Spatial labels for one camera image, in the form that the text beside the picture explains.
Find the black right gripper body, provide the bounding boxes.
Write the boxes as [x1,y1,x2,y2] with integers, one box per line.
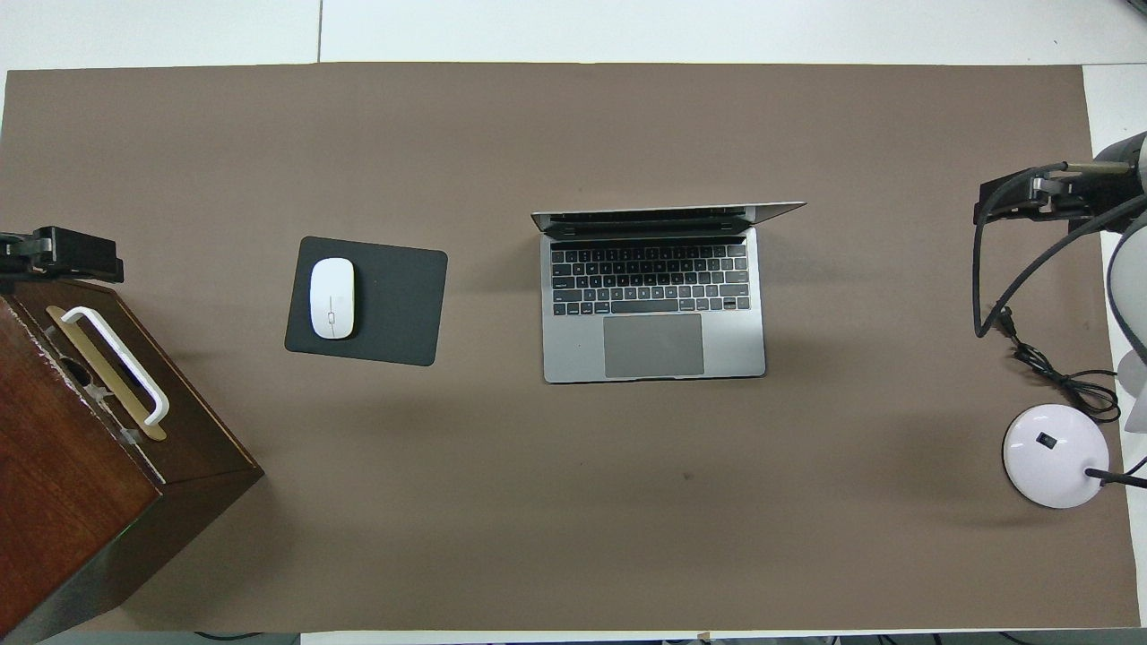
[1031,172,1139,236]

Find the gold metal handle plate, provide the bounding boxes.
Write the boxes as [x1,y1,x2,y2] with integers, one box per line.
[45,305,168,443]

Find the white round lamp base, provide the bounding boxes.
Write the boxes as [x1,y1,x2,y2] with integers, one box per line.
[1002,403,1112,510]

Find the dark right arm cable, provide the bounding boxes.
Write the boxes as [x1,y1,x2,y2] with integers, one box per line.
[972,159,1147,339]

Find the black mouse pad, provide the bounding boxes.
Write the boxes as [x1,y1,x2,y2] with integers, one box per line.
[284,236,449,367]

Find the white computer mouse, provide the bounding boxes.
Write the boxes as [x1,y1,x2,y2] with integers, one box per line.
[309,257,358,340]

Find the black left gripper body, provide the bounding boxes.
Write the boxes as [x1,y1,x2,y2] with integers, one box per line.
[0,231,41,271]

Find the white box handle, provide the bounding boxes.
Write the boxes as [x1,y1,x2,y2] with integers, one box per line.
[60,305,171,427]

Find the dark brown wooden box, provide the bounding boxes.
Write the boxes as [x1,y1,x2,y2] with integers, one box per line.
[0,278,265,644]

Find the large brown table mat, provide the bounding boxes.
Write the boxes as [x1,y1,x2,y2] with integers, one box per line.
[0,63,1141,632]

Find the grey aluminium laptop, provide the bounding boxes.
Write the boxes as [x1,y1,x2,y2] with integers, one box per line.
[530,201,807,384]

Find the black power cable with plug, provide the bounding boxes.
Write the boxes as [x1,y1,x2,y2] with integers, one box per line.
[990,303,1123,424]

